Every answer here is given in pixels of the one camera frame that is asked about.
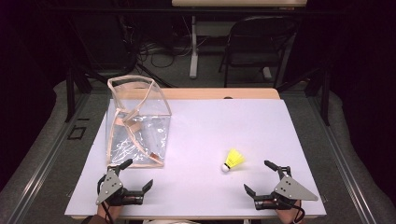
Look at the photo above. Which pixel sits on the person's right hand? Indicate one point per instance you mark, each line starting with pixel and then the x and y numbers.
pixel 287 215

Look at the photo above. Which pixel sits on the desk with white legs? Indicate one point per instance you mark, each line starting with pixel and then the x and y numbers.
pixel 194 46

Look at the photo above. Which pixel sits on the person's left hand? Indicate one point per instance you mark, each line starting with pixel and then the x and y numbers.
pixel 109 212

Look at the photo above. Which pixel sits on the transparent bag with beige trim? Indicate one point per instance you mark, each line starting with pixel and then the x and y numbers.
pixel 140 137

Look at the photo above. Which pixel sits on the yellow shuttlecock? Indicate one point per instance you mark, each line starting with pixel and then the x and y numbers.
pixel 234 159

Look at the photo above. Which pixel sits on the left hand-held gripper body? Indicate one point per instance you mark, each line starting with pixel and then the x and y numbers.
pixel 109 186

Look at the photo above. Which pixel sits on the black metal stand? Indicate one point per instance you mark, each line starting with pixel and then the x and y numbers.
pixel 325 93
pixel 70 93

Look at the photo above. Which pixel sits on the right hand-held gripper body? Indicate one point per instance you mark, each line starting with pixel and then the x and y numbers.
pixel 291 189

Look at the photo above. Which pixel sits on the black folding chair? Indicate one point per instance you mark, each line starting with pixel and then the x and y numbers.
pixel 258 46

